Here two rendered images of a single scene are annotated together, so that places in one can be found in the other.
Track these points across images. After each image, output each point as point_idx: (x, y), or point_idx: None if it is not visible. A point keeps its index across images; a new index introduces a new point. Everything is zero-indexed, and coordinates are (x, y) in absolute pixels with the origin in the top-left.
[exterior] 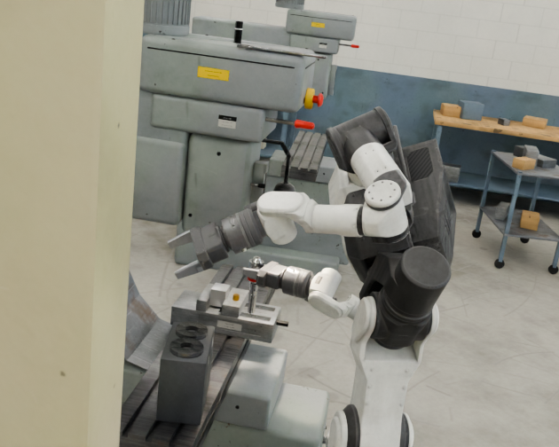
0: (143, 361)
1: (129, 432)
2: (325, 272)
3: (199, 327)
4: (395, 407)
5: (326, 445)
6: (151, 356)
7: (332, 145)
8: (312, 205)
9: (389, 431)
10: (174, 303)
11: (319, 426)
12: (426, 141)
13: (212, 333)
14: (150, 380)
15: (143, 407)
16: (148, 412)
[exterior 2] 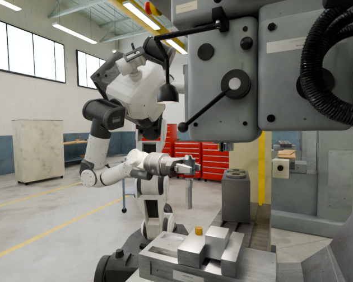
0: (287, 267)
1: (258, 202)
2: (140, 151)
3: (231, 174)
4: None
5: None
6: (283, 276)
7: (172, 57)
8: None
9: None
10: (274, 256)
11: (133, 273)
12: (119, 52)
13: (222, 177)
14: (262, 222)
15: (259, 215)
16: (253, 208)
